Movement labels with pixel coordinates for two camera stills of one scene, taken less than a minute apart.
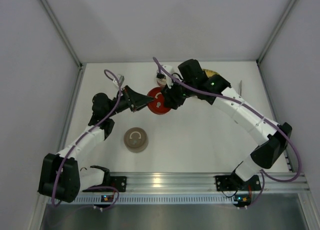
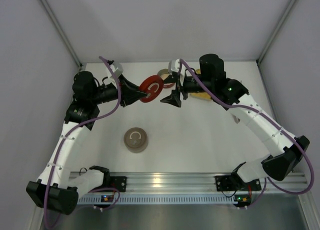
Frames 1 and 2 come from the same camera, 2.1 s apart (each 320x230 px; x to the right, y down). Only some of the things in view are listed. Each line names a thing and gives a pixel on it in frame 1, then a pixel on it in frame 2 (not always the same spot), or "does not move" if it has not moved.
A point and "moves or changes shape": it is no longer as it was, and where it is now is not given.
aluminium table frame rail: x=63 y=35 does not move
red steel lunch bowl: x=161 y=82 moves or changes shape
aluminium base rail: x=294 y=182 does not move
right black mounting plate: x=234 y=182 does not move
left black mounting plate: x=119 y=182 does not move
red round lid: x=157 y=106 -> x=151 y=86
